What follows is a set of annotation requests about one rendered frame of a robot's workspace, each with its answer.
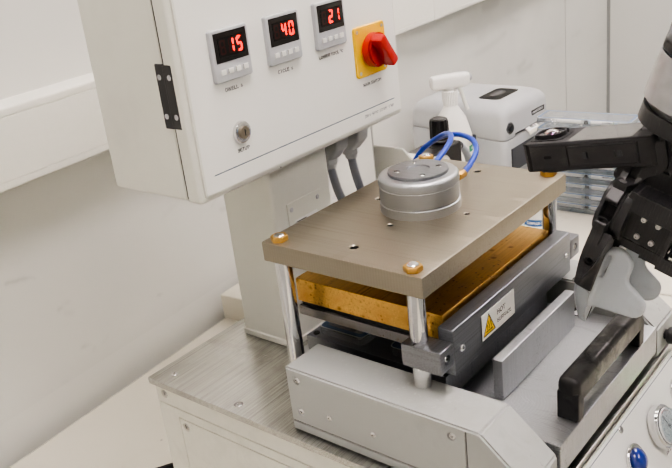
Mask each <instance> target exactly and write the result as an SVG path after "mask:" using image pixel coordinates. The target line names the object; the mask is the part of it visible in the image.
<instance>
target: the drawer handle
mask: <svg viewBox="0 0 672 468"><path fill-rule="evenodd" d="M643 342H644V318H643V315H642V316H640V317H637V318H631V317H627V316H624V315H621V314H616V315H615V316H614V317H613V318H612V319H611V321H610V322H609V323H608V324H607V325H606V326H605V327H604V328H603V329H602V331H601V332H600V333H599V334H598V335H597V336H596V337H595V338H594V339H593V341H592V342H591V343H590V344H589V345H588V346H587V347H586V348H585V349H584V351H583V352H582V353H581V354H580V355H579V356H578V357H577V358H576V359H575V361H574V362H573V363H572V364H571V365H570V366H569V367H568V368H567V369H566V371H565V372H564V373H563V374H562V375H561V376H560V378H559V381H558V390H557V415H558V417H561V418H564V419H567V420H570V421H574V422H577V423H578V422H580V421H581V419H582V418H583V417H584V398H585V397H586V395H587V394H588V393H589V392H590V390H591V389H592V388H593V387H594V386H595V384H596V383H597V382H598V381H599V380H600V378H601V377H602V376H603V375H604V374H605V372H606V371H607V370H608V369H609V368H610V366H611V365H612V364H613V363H614V362H615V360H616V359H617V358H618V357H619V355H620V354H621V353H622V352H623V351H624V349H625V348H626V347H627V346H628V345H631V346H635V347H640V346H641V345H642V343H643Z"/></svg>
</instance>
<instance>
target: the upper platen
mask: <svg viewBox="0 0 672 468"><path fill-rule="evenodd" d="M547 237H548V230H544V229H538V228H532V227H526V226H519V227H518V228H517V229H516V230H514V231H513V232H512V233H510V234H509V235H508V236H506V237H505V238H504V239H502V240H501V241H500V242H498V243H497V244H496V245H495V246H493V247H492V248H491V249H489V250H488V251H487V252H485V253H484V254H483V255H481V256H480V257H479V258H477V259H476V260H475V261H474V262H472V263H471V264H470V265H468V266H467V267H466V268H464V269H463V270H462V271H460V272H459V273H458V274H456V275H455V276H454V277H453V278H451V279H450V280H449V281H447V282H446V283H445V284H443V285H442V286H441V287H439V288H438V289H437V290H435V291H434V292H433V293H432V294H430V295H429V296H428V297H426V298H425V300H426V313H427V325H428V336H429V337H432V338H436V339H439V337H438V327H439V326H440V325H441V324H442V323H443V322H445V321H446V320H447V319H448V318H449V317H451V316H452V315H453V314H454V313H456V312H457V311H458V310H459V309H460V308H462V307H463V306H464V305H465V304H467V303H468V302H469V301H470V300H471V299H473V298H474V297H475V296H476V295H477V294H479V293H480V292H481V291H482V290H484V289H485V288H486V287H487V286H488V285H490V284H491V283H492V282H493V281H495V280H496V279H497V278H498V277H499V276H501V275H502V274H503V273H504V272H505V271H507V270H508V269H509V268H510V267H512V266H513V265H514V264H515V263H516V262H518V261H519V260H520V259H521V258H522V257H524V256H525V255H526V254H527V253H529V252H530V251H531V250H532V249H533V248H535V247H536V246H537V245H538V244H540V243H541V242H542V241H543V240H544V239H546V238H547ZM296 286H297V293H298V299H299V300H300V301H302V302H303V303H302V304H300V305H299V308H300V313H301V314H304V315H307V316H311V317H314V318H317V319H321V320H324V321H328V322H331V323H335V324H338V325H342V326H345V327H348V328H352V329H355V330H359V331H362V332H366V333H369V334H372V335H376V336H379V337H383V338H386V339H390V340H393V341H396V342H400V343H402V342H403V341H405V340H406V339H407V338H408V337H410V334H409V323H408V312H407V301H406V295H403V294H399V293H395V292H390V291H386V290H382V289H378V288H374V287H370V286H366V285H362V284H358V283H354V282H350V281H346V280H342V279H338V278H334V277H330V276H326V275H322V274H318V273H314V272H310V271H306V272H305V273H303V274H301V275H300V276H298V277H296Z"/></svg>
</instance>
